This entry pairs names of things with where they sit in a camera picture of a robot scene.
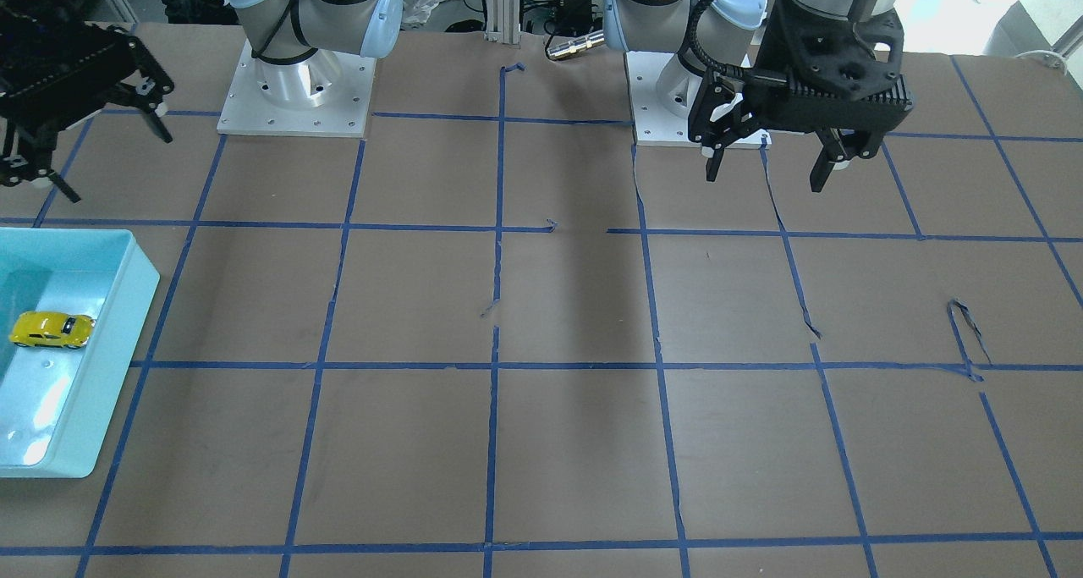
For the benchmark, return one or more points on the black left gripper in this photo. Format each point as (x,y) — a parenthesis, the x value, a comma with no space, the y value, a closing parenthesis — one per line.
(724,108)

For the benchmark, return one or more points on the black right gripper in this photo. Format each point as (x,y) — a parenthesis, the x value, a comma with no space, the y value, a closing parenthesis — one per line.
(129,76)

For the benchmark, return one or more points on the yellow beetle toy car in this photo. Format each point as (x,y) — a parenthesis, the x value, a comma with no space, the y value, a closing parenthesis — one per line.
(51,329)

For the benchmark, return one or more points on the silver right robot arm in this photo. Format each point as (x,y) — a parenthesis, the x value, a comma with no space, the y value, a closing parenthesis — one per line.
(287,32)

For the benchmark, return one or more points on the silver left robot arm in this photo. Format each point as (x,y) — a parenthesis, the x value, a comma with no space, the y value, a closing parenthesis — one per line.
(735,31)

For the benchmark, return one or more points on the silver cylindrical connector plug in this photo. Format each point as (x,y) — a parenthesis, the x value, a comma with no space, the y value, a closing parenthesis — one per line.
(575,46)

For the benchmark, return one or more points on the black power adapter box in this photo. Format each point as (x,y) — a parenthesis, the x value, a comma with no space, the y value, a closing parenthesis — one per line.
(572,17)

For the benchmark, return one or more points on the light blue plastic bin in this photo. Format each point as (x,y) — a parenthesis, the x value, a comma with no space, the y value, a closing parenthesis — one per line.
(57,403)

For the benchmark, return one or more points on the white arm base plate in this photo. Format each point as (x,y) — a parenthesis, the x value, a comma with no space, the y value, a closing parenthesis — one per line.
(327,95)
(661,91)

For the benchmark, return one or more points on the aluminium frame post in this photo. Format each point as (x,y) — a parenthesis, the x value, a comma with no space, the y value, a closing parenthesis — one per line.
(503,22)

